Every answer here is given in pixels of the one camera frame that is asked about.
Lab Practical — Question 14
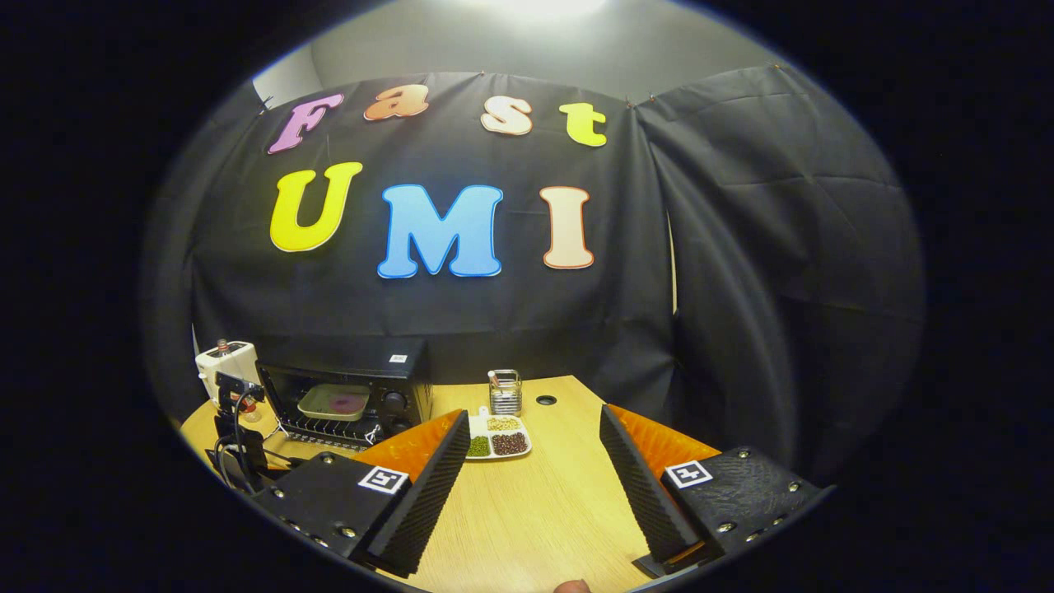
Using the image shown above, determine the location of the large ceiling light panel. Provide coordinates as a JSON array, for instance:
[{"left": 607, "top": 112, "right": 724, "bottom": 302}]
[{"left": 486, "top": 0, "right": 610, "bottom": 21}]

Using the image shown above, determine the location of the black backdrop cloth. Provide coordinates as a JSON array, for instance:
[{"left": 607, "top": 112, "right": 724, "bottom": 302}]
[{"left": 144, "top": 62, "right": 927, "bottom": 487}]

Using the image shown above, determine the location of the white divided dish with beans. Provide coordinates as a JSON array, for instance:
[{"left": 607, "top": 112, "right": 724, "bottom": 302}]
[{"left": 464, "top": 406, "right": 533, "bottom": 460}]

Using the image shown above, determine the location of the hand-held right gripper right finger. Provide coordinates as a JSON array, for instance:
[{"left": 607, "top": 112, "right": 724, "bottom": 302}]
[{"left": 599, "top": 404, "right": 832, "bottom": 577}]

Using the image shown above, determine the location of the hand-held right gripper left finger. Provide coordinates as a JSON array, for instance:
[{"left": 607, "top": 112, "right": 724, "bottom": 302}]
[{"left": 251, "top": 409, "right": 472, "bottom": 577}]

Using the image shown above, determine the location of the cream rectangular plate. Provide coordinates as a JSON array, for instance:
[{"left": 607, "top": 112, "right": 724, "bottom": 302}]
[{"left": 296, "top": 383, "right": 373, "bottom": 423}]

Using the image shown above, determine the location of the clear plastic water bottle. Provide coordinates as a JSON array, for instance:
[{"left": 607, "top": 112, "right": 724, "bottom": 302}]
[{"left": 212, "top": 338, "right": 260, "bottom": 425}]

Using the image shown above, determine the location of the clear holder with straws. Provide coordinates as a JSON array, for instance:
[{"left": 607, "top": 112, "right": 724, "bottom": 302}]
[{"left": 488, "top": 369, "right": 524, "bottom": 417}]

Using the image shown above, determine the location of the black electric oven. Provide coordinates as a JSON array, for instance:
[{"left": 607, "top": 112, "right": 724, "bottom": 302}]
[{"left": 255, "top": 336, "right": 435, "bottom": 452}]

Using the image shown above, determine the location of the white toaster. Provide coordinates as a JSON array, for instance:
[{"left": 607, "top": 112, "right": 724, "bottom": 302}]
[{"left": 195, "top": 340, "right": 260, "bottom": 404}]

